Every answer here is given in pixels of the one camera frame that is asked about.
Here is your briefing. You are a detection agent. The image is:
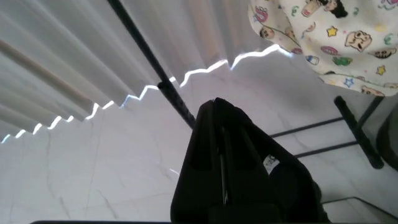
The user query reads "black garment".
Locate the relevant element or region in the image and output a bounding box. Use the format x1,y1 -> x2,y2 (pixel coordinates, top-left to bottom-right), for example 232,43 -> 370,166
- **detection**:
213,97 -> 331,223

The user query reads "cream printed garment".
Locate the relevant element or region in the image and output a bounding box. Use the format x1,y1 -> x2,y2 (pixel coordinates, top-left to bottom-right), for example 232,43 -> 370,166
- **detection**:
248,0 -> 398,97

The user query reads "black clothes rack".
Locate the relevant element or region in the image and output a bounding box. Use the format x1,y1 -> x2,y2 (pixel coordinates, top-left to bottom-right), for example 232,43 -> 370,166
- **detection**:
106,0 -> 386,170

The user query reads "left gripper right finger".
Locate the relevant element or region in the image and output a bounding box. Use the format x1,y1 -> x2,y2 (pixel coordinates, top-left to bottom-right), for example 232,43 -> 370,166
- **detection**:
221,124 -> 283,223

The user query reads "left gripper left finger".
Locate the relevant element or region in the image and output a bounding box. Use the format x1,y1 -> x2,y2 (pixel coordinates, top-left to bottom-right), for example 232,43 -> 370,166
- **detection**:
170,99 -> 224,223

